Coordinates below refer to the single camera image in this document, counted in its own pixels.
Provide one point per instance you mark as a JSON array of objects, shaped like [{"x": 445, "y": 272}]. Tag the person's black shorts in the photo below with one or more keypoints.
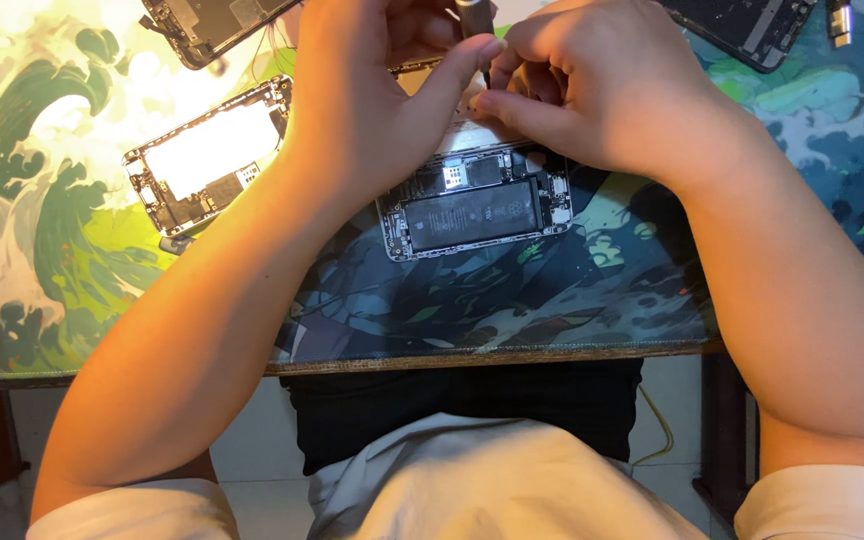
[{"x": 402, "y": 412}]

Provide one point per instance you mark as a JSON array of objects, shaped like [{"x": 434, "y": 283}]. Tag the dark wooden table leg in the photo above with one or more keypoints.
[{"x": 724, "y": 435}]

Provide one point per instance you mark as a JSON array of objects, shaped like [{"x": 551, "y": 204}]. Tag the empty silver phone frame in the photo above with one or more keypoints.
[{"x": 207, "y": 150}]

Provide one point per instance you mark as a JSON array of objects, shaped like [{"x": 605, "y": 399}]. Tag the black phone screen assembly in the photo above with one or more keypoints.
[{"x": 207, "y": 26}]

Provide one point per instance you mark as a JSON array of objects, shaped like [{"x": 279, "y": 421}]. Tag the person's right hand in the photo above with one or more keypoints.
[{"x": 627, "y": 82}]

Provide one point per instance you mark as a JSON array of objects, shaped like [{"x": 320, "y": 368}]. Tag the small grey phone part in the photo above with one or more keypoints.
[{"x": 175, "y": 244}]

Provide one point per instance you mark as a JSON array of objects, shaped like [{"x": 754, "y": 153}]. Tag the opened phone with black battery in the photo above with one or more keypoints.
[{"x": 469, "y": 214}]

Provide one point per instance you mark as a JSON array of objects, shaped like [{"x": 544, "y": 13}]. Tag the lifted phone display panel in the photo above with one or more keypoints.
[{"x": 415, "y": 76}]

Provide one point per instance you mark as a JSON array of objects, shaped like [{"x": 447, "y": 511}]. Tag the black opened phone housing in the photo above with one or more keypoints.
[{"x": 747, "y": 26}]

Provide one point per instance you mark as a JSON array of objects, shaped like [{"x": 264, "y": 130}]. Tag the person's white shirt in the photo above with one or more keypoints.
[{"x": 492, "y": 487}]

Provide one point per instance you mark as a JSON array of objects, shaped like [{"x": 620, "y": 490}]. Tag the grey metal screwdriver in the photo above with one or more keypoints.
[{"x": 475, "y": 19}]

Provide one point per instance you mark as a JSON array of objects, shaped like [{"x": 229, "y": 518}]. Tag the wave print desk mat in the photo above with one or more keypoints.
[{"x": 537, "y": 300}]

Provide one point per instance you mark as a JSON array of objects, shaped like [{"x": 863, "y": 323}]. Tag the person's left hand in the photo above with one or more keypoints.
[{"x": 349, "y": 90}]

